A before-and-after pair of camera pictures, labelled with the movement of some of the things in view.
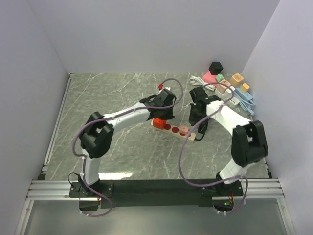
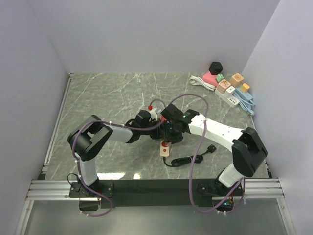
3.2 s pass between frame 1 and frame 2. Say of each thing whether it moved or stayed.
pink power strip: stayed
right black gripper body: moved
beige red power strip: moved
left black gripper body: moved
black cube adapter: stayed
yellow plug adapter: stayed
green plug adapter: stayed
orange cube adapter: stayed
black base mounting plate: stayed
